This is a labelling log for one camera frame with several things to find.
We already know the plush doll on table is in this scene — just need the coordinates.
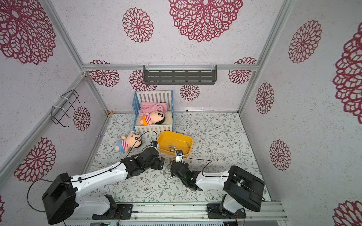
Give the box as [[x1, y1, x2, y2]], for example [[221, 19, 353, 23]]
[[115, 131, 142, 153]]

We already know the grey wall shelf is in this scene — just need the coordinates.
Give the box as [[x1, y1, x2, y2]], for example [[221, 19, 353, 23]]
[[143, 66, 217, 85]]

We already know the plush doll in crib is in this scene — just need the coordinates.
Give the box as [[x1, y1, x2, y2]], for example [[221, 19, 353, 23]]
[[140, 111, 165, 126]]

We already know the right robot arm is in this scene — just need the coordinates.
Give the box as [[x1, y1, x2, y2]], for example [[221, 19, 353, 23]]
[[171, 162, 265, 213]]

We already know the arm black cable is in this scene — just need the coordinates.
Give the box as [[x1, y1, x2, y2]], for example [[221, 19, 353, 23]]
[[182, 157, 247, 226], [26, 130, 158, 226]]

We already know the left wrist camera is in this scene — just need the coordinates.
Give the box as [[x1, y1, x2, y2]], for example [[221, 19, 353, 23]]
[[150, 141, 158, 149]]

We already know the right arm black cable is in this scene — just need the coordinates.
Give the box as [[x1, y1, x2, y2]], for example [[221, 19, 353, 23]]
[[182, 157, 247, 226]]

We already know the yellow plastic storage box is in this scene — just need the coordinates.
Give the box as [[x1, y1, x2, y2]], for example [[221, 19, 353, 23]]
[[157, 131, 193, 157]]

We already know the pink blanket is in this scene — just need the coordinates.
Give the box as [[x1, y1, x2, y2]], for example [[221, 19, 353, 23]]
[[138, 102, 169, 117]]

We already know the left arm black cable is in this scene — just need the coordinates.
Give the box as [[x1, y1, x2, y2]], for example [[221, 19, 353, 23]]
[[26, 130, 158, 226]]

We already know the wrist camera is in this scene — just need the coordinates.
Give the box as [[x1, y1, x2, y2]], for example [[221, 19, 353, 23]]
[[150, 141, 158, 149], [175, 150, 183, 163]]

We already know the black wire wall rack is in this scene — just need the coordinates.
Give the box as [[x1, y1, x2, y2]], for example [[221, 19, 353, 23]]
[[50, 89, 85, 128]]

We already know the metal base rail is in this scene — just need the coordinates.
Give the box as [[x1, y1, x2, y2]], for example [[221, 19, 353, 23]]
[[58, 202, 292, 226]]

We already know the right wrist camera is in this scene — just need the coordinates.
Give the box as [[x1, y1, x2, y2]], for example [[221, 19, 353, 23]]
[[175, 150, 183, 163]]

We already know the white and blue toy crib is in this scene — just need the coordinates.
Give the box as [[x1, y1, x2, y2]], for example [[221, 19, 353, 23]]
[[133, 90, 174, 133]]

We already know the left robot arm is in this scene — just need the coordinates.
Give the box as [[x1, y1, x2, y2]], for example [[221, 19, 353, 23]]
[[42, 147, 165, 225]]

